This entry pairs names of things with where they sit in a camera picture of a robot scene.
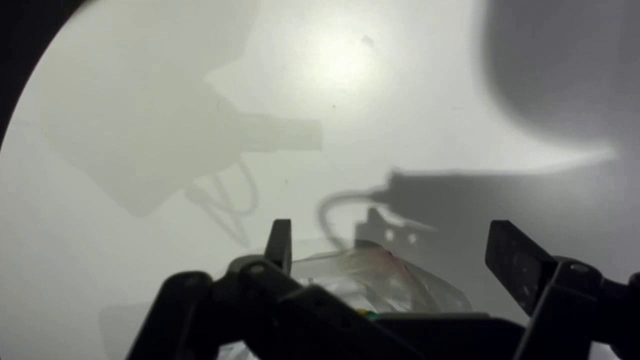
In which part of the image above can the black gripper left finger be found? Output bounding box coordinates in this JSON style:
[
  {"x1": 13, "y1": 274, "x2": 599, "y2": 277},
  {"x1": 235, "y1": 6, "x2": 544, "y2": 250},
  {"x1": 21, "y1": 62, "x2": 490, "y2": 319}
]
[{"x1": 264, "y1": 217, "x2": 294, "y2": 274}]

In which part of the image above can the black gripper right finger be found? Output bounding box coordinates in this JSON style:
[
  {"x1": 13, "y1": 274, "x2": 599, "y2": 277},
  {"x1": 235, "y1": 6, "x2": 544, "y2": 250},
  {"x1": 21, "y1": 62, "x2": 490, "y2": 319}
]
[{"x1": 484, "y1": 217, "x2": 560, "y2": 315}]

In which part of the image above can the white plastic bag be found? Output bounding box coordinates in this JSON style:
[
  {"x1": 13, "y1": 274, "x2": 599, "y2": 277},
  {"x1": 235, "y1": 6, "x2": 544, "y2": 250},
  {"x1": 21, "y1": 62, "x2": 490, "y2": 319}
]
[{"x1": 217, "y1": 243, "x2": 474, "y2": 360}]

